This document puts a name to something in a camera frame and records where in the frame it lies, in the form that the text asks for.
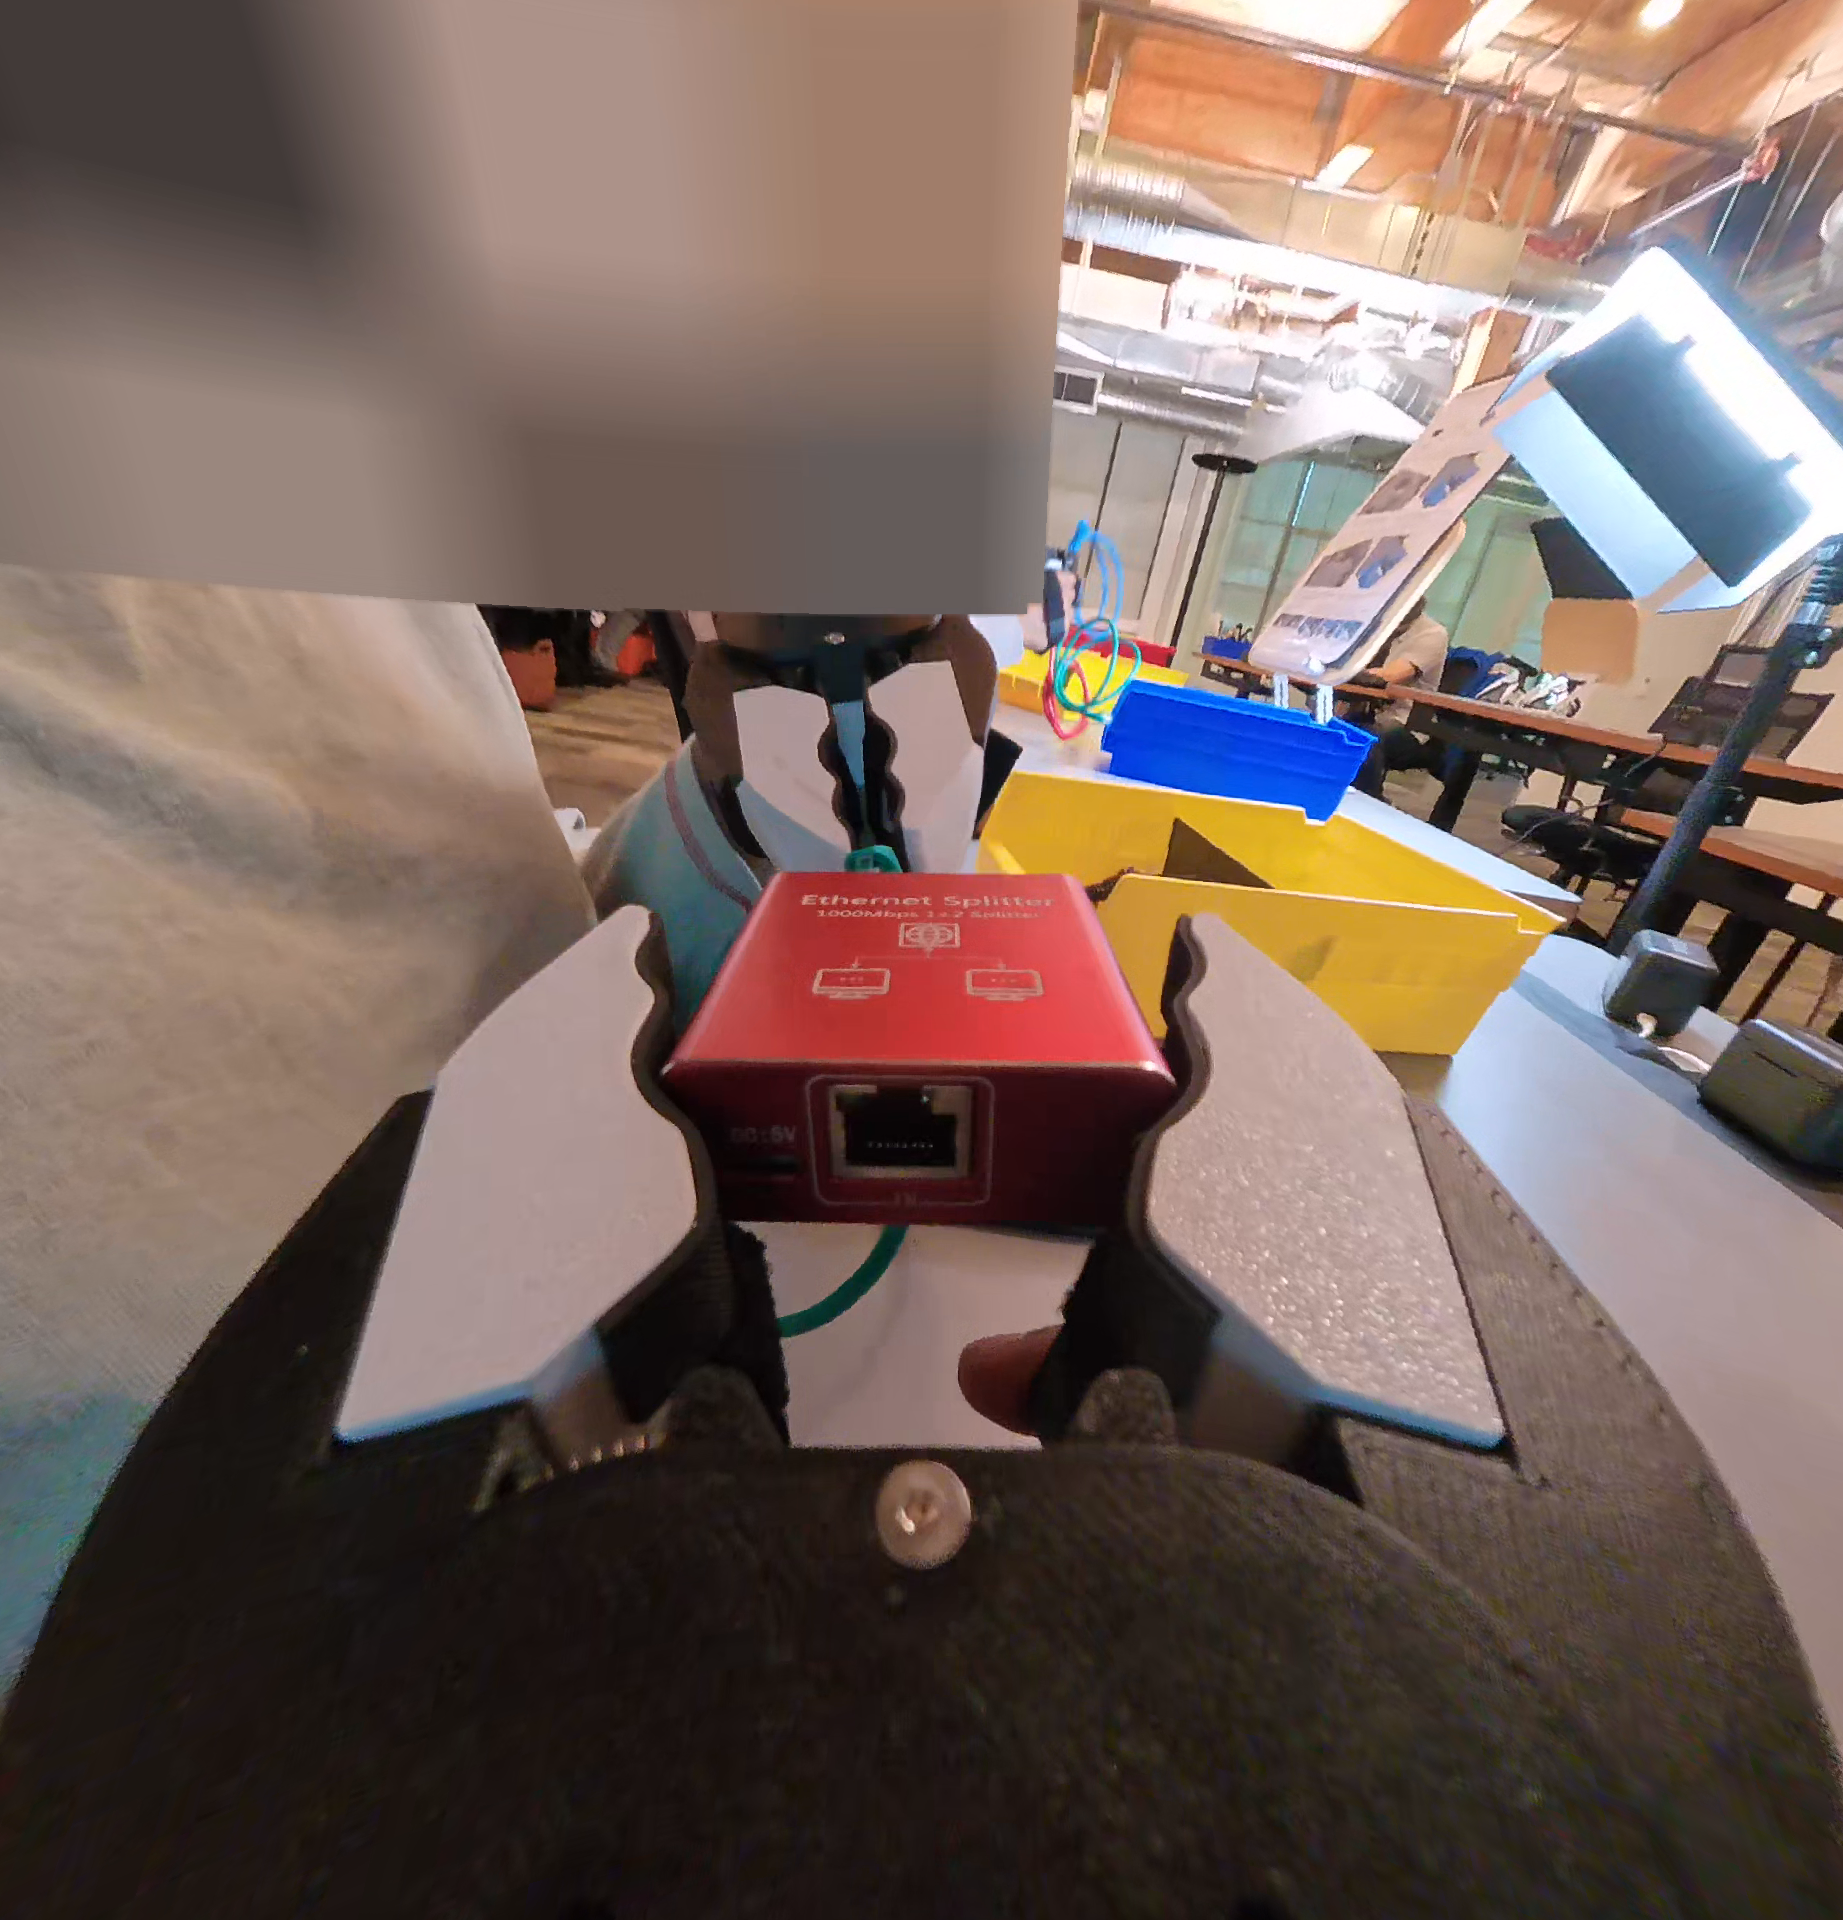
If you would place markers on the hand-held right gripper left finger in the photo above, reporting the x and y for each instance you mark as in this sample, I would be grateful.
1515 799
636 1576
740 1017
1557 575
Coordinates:
533 1186

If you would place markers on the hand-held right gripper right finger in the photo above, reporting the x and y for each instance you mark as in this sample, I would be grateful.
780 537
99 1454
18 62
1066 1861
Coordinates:
1312 1215

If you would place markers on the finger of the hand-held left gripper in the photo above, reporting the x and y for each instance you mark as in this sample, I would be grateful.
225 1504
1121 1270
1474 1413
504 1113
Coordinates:
938 751
778 766

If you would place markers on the red ethernet splitter box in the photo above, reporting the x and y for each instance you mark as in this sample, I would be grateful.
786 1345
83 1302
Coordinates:
908 976

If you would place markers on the person's right hand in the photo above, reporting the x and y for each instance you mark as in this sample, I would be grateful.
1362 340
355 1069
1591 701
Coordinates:
1009 1377

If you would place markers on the small yellow plastic bin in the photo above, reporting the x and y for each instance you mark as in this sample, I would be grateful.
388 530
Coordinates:
1029 681

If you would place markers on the large yellow plastic bin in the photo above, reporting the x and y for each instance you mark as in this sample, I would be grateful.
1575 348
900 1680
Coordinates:
1312 945

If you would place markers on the blue plastic bin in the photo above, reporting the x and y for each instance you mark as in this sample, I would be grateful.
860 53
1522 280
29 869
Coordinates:
1223 741

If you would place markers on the black floor lamp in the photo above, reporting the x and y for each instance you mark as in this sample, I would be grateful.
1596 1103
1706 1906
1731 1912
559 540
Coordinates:
1214 540

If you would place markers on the small grey charger block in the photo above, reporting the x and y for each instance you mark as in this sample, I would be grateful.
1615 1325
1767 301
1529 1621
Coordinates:
1660 976

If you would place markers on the white poster board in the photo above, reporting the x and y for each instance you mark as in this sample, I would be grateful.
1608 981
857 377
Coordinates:
1388 540

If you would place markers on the large grey charger block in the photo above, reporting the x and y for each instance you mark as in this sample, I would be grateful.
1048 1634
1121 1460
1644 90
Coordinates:
1799 1095

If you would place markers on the long wooden table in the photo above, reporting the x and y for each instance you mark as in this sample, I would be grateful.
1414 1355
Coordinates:
1552 726

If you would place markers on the brown cardboard sheet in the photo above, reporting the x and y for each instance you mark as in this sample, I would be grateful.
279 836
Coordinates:
1589 630

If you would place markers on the black light stand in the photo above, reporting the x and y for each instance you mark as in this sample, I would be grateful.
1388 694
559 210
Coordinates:
1748 735

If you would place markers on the studio light panel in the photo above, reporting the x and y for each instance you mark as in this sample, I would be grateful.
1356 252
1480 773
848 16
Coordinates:
1612 436

